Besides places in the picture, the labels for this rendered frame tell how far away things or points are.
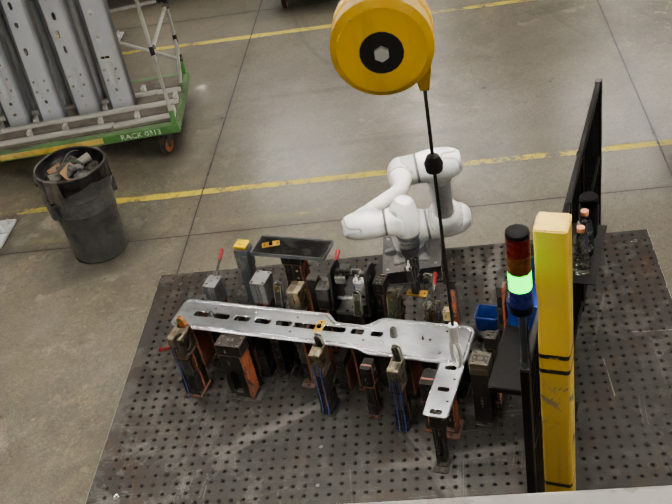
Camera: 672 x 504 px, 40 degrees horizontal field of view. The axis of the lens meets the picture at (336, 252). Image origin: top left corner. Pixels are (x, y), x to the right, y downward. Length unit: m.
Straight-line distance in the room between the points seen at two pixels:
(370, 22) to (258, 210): 5.47
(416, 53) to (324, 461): 2.78
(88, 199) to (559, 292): 4.10
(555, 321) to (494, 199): 3.52
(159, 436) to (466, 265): 1.72
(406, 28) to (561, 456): 2.32
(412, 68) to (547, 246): 1.51
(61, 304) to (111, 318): 0.44
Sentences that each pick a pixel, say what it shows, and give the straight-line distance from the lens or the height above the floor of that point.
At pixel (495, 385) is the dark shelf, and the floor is 1.03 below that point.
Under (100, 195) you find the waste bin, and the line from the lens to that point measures 6.41.
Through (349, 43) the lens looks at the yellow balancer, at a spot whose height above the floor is 3.09.
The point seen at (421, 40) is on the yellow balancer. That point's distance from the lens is 1.29.
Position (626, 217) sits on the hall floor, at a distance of 6.19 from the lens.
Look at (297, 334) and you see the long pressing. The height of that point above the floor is 1.00.
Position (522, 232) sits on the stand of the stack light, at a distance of 2.59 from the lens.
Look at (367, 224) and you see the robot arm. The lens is 3.45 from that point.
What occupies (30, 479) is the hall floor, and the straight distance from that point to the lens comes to 5.35.
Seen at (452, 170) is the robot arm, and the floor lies 1.49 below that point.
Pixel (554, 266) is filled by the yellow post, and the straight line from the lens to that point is 2.79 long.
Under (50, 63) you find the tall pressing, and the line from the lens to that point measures 8.21.
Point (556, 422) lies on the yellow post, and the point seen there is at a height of 1.20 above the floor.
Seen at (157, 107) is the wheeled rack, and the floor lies 0.28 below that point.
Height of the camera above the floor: 3.62
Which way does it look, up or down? 36 degrees down
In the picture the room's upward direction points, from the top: 12 degrees counter-clockwise
